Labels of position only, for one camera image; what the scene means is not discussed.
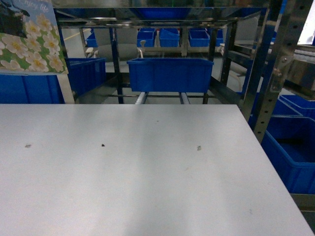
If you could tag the flower gift bag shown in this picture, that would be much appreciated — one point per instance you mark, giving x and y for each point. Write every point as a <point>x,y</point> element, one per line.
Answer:
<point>30,43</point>

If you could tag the blue crate behind table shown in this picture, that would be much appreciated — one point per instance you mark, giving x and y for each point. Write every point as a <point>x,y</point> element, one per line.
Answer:
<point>170,74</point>

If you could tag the blue crate right floor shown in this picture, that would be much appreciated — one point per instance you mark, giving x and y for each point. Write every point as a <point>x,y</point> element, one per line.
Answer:
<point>289,143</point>

